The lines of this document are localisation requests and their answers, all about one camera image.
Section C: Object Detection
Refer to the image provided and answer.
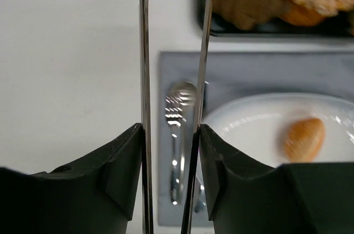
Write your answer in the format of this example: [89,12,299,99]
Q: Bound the silver fork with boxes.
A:
[164,80,210,214]

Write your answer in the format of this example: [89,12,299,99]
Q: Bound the small oval sesame roll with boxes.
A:
[284,118,326,163]

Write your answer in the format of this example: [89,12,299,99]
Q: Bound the white oval plate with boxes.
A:
[203,93,353,168]

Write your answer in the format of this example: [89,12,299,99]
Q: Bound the grey cloth placemat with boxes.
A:
[158,51,353,227]

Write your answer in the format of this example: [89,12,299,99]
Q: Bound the smooth orange round bun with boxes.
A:
[280,4,326,27]

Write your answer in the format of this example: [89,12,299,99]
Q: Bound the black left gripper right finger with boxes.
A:
[200,124,353,233]

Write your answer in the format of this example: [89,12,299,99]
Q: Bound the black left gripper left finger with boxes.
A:
[1,123,143,233]

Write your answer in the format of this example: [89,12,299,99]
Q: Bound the black rectangular tray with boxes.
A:
[195,0,353,39]

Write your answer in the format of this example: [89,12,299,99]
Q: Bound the brown chocolate croissant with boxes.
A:
[212,0,290,31]

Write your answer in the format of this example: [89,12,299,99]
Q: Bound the metal tongs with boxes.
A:
[139,0,212,233]

